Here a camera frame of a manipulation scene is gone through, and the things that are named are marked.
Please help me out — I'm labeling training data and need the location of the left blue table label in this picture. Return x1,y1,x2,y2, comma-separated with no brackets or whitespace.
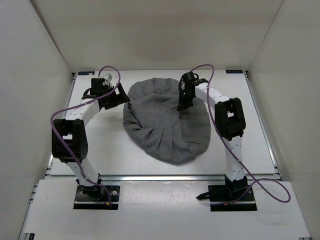
78,71,95,76

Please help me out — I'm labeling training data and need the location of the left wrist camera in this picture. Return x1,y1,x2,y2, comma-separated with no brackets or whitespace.
101,73,113,83

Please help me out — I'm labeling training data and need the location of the aluminium table rail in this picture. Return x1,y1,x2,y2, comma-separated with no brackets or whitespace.
101,174,225,182

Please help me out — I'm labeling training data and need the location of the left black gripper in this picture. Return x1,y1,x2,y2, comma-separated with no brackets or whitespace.
103,82,131,110

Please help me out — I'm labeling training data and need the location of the grey pleated skirt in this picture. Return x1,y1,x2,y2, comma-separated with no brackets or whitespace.
123,78,211,166

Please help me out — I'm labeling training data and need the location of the right blue table label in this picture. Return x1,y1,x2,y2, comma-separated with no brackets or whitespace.
225,69,243,74

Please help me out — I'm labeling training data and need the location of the purple cable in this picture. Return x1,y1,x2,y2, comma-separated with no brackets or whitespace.
189,64,292,207
49,65,122,203

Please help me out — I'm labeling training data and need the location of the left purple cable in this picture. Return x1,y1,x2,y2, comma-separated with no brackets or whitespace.
49,65,122,203

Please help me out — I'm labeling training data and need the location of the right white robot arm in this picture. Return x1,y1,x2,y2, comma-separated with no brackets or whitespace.
177,71,248,200

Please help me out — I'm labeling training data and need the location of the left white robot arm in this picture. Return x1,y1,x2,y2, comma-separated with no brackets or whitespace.
51,73,130,199

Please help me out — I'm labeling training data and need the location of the blue table label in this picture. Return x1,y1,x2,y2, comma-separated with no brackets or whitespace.
225,69,243,74
78,71,95,76

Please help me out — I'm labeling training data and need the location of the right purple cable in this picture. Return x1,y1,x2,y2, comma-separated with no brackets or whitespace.
189,64,292,207

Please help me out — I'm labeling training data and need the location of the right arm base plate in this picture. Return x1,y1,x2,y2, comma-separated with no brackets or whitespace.
196,177,258,212

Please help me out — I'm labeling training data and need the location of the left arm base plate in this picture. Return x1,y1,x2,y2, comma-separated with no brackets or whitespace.
73,183,121,211

